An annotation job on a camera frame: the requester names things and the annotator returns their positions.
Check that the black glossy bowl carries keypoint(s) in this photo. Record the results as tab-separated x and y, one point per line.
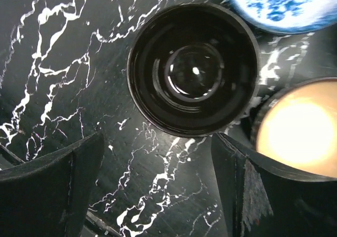
193	69

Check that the brown bowl cream interior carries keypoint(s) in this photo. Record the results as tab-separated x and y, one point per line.
297	127

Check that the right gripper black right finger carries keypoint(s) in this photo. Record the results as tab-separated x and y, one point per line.
263	197

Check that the blue white patterned bowl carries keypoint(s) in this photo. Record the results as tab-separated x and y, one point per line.
287	16

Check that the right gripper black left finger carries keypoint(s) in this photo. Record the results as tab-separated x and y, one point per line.
49	196

